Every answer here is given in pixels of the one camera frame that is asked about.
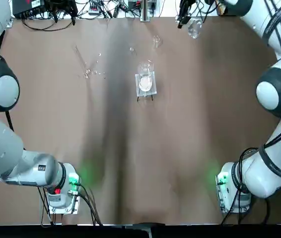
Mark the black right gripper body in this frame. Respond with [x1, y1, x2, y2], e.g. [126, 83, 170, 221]
[179, 0, 197, 16]

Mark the orange brown packet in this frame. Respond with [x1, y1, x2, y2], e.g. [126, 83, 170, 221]
[215, 0, 228, 16]

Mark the black network box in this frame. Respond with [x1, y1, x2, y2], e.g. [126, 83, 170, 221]
[12, 0, 49, 20]

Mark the aluminium camera post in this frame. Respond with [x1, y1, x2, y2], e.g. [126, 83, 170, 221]
[141, 0, 152, 22]

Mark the black wire tripod stand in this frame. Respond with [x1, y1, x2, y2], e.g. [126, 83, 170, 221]
[136, 95, 155, 103]

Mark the black looped cable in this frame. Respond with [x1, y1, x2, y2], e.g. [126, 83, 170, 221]
[22, 15, 77, 32]

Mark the black left base cable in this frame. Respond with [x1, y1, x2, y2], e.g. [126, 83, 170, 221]
[75, 182, 103, 226]

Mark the black base cable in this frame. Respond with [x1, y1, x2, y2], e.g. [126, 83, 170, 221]
[75, 182, 103, 226]
[253, 194, 272, 225]

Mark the black right base cable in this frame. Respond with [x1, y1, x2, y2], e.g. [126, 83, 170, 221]
[253, 194, 272, 225]

